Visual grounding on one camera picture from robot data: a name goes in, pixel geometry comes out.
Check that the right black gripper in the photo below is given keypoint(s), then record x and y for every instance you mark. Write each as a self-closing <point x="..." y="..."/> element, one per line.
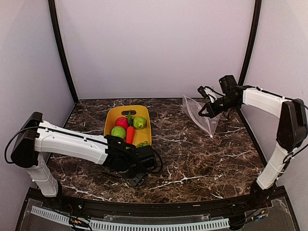
<point x="212" y="114"/>

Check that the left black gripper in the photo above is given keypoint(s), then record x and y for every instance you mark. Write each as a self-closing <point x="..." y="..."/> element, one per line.
<point x="137" y="181"/>

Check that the clear dotted zip bag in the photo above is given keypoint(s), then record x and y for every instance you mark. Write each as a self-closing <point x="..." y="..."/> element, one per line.
<point x="191" y="108"/>

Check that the yellow plastic basket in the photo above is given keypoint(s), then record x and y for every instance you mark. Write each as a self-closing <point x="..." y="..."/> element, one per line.
<point x="141" y="135"/>

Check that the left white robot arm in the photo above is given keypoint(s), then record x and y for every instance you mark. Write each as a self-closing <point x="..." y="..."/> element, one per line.
<point x="38" y="136"/>

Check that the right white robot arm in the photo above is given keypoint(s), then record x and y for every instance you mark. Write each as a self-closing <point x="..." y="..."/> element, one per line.
<point x="292" y="129"/>

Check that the green toy grapes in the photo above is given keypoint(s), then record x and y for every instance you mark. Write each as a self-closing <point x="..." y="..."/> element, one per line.
<point x="142" y="144"/>

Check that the orange toy carrot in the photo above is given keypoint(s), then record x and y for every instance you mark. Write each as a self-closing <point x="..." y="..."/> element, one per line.
<point x="130" y="132"/>

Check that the green toy apple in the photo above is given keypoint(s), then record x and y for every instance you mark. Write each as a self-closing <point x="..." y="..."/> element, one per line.
<point x="118" y="132"/>

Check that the green toy pear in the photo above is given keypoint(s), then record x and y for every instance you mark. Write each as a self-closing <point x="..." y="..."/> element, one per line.
<point x="139" y="122"/>

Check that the red toy apple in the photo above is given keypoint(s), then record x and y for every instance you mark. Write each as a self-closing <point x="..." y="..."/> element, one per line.
<point x="122" y="122"/>

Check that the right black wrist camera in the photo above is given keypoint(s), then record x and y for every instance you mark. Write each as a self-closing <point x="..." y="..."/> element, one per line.
<point x="226" y="83"/>

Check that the black front rail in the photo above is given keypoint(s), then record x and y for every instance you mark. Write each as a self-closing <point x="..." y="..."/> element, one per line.
<point x="230" y="207"/>

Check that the white slotted cable duct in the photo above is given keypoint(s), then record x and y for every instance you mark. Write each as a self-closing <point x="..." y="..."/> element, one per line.
<point x="112" y="223"/>

